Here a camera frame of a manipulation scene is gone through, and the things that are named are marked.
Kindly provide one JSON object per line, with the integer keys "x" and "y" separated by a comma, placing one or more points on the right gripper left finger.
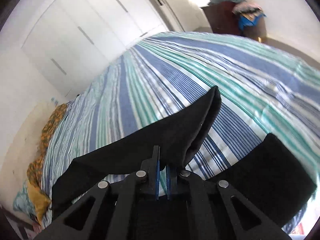
{"x": 104, "y": 212}

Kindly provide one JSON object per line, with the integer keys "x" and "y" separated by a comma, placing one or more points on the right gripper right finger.
{"x": 218, "y": 210}

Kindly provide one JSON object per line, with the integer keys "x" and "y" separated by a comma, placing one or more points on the black pants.
{"x": 206, "y": 137}

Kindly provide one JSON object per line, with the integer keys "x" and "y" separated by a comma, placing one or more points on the mustard yellow knit cushion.
{"x": 39, "y": 199}

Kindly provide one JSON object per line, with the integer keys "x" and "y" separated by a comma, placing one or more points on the orange floral green blanket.
{"x": 34, "y": 171}

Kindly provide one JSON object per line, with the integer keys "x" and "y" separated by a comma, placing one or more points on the teal floral pillow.
{"x": 23, "y": 204}

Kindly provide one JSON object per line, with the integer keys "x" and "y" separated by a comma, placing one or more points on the cream padded headboard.
{"x": 22, "y": 151}

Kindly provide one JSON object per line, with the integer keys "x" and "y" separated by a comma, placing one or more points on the striped blue green bedspread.
{"x": 270, "y": 90}

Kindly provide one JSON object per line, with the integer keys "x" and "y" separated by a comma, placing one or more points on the white wardrobe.
{"x": 73, "y": 41}

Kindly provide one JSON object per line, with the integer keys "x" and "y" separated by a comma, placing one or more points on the dark wooden cabinet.
{"x": 223, "y": 21}

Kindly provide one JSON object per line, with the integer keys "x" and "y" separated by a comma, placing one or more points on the pile of clothes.
{"x": 247, "y": 13}

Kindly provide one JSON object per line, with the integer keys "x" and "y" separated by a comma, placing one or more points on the white door with handle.
{"x": 183, "y": 15}

